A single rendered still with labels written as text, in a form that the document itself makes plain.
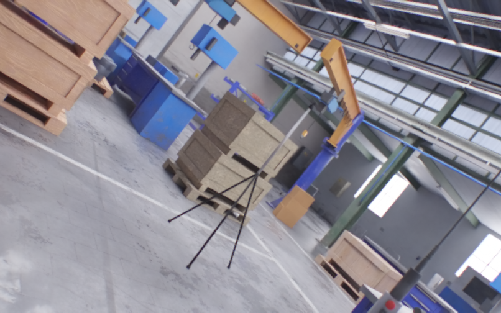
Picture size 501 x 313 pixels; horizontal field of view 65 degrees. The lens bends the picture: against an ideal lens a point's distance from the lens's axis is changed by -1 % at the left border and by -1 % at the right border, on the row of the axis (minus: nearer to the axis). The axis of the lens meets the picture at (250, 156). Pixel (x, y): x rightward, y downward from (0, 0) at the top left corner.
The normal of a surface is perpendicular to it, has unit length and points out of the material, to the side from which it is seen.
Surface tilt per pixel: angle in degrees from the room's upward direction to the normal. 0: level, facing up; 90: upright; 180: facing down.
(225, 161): 90
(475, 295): 90
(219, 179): 90
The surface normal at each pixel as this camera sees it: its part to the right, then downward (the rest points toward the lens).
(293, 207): 0.25, 0.28
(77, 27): 0.44, 0.42
